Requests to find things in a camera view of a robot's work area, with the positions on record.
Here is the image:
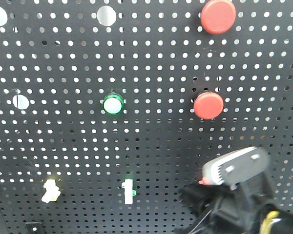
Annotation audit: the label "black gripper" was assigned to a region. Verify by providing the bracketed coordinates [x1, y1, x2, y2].
[174, 172, 293, 234]

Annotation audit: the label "upper red push button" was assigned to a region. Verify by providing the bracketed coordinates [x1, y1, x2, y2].
[201, 0, 236, 35]

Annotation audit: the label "red toggle switch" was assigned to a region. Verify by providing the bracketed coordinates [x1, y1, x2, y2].
[198, 177, 209, 185]

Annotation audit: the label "green-white toggle switch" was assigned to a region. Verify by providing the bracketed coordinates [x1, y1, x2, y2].
[121, 179, 136, 205]

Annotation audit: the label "red push button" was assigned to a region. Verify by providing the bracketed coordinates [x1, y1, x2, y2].
[201, 0, 236, 35]
[193, 92, 224, 119]

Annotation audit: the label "black perforated pegboard panel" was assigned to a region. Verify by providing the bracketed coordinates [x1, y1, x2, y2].
[0, 0, 293, 234]

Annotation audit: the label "black mounting bracket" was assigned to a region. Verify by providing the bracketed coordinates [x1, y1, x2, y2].
[25, 222, 44, 234]

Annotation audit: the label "green lit indicator button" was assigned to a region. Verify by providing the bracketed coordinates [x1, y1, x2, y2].
[103, 93, 125, 115]

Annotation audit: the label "yellow and black cables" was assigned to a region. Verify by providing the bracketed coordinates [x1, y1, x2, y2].
[260, 211, 283, 234]

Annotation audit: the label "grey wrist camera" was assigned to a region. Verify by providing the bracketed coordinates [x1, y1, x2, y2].
[202, 146, 270, 187]

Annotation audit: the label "lower red push button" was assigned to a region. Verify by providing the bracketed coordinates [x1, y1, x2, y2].
[193, 92, 224, 119]

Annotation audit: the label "blue-white toggle switch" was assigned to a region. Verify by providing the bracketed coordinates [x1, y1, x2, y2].
[41, 179, 61, 203]

